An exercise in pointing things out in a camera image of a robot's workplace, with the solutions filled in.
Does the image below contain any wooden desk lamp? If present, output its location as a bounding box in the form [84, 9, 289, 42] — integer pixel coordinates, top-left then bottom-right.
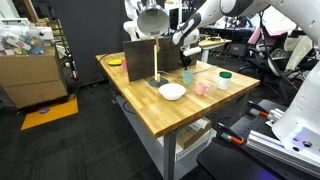
[137, 0, 169, 87]

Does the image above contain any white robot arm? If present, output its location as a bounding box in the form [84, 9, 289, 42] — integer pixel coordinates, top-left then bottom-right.
[172, 0, 320, 158]

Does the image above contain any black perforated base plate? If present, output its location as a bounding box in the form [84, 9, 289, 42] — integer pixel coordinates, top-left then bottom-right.
[210, 116, 319, 180]

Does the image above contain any black office chair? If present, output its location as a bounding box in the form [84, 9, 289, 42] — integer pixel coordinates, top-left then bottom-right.
[238, 29, 301, 101]

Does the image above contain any green and white cup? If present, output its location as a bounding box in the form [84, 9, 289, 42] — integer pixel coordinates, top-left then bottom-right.
[217, 71, 232, 90]

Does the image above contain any cardboard box under table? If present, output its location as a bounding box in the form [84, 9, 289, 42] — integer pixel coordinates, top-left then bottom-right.
[176, 118, 212, 149]

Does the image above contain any aluminium extrusion rail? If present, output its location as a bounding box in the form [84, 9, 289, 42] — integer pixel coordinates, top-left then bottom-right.
[246, 130, 320, 178]

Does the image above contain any orange floor mat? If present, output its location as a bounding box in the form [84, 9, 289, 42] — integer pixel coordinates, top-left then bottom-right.
[21, 95, 78, 130]

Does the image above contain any cardboard box large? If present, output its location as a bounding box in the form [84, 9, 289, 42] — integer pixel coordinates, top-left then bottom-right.
[0, 47, 68, 109]

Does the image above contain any orange black clamp far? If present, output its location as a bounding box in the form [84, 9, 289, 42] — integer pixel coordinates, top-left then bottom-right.
[247, 101, 269, 117]

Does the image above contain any yellow plate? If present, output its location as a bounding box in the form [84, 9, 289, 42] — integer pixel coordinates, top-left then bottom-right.
[108, 59, 121, 66]

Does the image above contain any dark wooden board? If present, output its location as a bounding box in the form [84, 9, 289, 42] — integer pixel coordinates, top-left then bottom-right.
[123, 37, 197, 81]

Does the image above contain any orange black clamp near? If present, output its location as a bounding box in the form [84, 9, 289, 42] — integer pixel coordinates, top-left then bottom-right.
[216, 123, 244, 145]

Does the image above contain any teal plastic cup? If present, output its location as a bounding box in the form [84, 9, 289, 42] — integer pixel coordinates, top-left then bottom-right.
[182, 70, 193, 84]

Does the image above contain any pink plastic mug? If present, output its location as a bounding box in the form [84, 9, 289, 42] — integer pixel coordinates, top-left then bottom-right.
[196, 81, 209, 96]

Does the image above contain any orange black clamp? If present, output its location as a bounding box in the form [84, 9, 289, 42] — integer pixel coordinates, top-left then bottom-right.
[216, 123, 244, 145]
[247, 101, 269, 117]

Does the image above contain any grey lamp cable with switch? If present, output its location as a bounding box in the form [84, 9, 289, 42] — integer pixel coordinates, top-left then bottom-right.
[159, 64, 218, 77]

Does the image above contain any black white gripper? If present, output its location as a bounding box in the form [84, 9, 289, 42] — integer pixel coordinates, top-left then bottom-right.
[179, 47, 201, 67]

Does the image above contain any white bowl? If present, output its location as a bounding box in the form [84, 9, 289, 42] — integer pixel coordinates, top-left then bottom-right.
[159, 83, 186, 100]

